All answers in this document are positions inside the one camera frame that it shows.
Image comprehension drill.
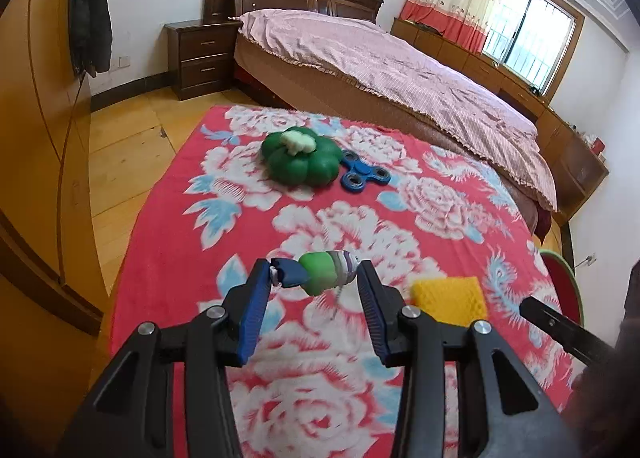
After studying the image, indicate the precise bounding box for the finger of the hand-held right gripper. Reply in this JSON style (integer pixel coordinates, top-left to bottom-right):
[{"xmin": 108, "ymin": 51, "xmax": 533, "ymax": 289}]
[{"xmin": 519, "ymin": 295, "xmax": 618, "ymax": 367}]

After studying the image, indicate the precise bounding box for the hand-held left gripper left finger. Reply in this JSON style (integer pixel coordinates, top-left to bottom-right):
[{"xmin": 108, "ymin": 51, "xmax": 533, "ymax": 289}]
[{"xmin": 57, "ymin": 258, "xmax": 273, "ymax": 458}]

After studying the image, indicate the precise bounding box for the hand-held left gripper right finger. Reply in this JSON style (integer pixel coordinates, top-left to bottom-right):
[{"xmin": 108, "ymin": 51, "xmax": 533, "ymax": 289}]
[{"xmin": 356, "ymin": 259, "xmax": 581, "ymax": 458}]

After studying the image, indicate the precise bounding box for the red basin with green rim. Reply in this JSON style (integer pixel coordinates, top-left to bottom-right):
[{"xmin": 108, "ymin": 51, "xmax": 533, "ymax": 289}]
[{"xmin": 539, "ymin": 248, "xmax": 585, "ymax": 327}]

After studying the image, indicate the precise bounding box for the green and blue plastic toy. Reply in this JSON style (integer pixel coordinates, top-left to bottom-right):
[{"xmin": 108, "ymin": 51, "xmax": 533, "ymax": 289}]
[{"xmin": 269, "ymin": 249, "xmax": 361, "ymax": 297}]

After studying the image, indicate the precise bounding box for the yellow sponge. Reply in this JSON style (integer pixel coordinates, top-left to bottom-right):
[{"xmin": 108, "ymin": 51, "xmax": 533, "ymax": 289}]
[{"xmin": 410, "ymin": 276, "xmax": 489, "ymax": 330}]

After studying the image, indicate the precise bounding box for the red floral tablecloth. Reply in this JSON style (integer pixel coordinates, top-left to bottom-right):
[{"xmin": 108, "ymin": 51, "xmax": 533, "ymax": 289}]
[{"xmin": 107, "ymin": 105, "xmax": 576, "ymax": 458}]

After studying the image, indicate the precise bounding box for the maroon cloth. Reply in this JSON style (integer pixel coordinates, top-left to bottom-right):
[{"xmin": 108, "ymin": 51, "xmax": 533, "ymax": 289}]
[{"xmin": 531, "ymin": 205, "xmax": 553, "ymax": 245}]

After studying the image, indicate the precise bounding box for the blue fidget spinner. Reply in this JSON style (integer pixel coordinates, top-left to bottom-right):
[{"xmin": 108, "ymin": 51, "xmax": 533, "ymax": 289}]
[{"xmin": 340, "ymin": 149, "xmax": 394, "ymax": 192}]

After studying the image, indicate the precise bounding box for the green toy pumpkin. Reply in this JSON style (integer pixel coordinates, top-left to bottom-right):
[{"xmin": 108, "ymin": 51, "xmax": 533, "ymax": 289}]
[{"xmin": 261, "ymin": 127, "xmax": 344, "ymax": 187}]

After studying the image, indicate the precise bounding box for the light wooden cabinet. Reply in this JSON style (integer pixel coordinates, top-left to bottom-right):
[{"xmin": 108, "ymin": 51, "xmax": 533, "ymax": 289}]
[{"xmin": 390, "ymin": 17, "xmax": 610, "ymax": 227}]

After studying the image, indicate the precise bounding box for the bed with pink cover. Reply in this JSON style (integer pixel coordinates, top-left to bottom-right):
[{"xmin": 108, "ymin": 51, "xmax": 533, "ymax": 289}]
[{"xmin": 231, "ymin": 13, "xmax": 557, "ymax": 245}]

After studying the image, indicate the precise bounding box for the pink checked quilt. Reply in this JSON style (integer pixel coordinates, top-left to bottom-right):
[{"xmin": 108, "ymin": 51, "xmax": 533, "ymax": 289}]
[{"xmin": 235, "ymin": 8, "xmax": 558, "ymax": 212}]

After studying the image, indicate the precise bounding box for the dark wooden nightstand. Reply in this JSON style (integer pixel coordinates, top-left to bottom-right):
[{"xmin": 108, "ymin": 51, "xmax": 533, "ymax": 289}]
[{"xmin": 164, "ymin": 19, "xmax": 243, "ymax": 102}]

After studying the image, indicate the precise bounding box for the orange wooden wardrobe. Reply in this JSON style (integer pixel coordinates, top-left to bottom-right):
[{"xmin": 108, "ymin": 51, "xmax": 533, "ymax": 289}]
[{"xmin": 0, "ymin": 0, "xmax": 108, "ymax": 389}]

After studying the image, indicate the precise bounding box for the barred window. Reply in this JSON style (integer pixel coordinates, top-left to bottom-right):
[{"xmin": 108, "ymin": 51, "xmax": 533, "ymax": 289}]
[{"xmin": 481, "ymin": 0, "xmax": 586, "ymax": 105}]

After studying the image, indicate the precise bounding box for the dark hanging jacket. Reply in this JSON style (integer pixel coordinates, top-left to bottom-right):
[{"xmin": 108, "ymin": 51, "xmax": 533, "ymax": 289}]
[{"xmin": 68, "ymin": 0, "xmax": 115, "ymax": 78}]

